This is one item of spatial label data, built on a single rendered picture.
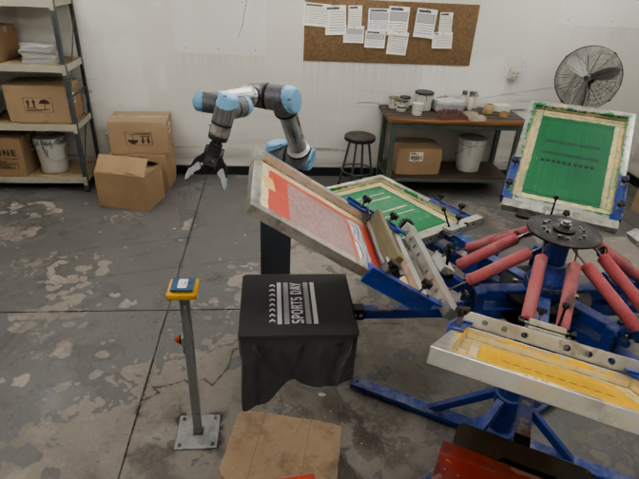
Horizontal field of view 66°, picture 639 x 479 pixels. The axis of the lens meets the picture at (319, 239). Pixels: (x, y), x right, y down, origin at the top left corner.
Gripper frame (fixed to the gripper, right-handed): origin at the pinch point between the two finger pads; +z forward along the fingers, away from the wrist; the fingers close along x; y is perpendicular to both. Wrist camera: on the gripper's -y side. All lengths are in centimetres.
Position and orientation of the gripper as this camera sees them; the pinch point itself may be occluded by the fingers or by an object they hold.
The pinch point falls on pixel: (204, 186)
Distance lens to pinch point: 191.8
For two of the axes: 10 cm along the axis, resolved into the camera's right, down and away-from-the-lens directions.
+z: -3.4, 8.3, 4.4
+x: -9.4, -2.6, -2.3
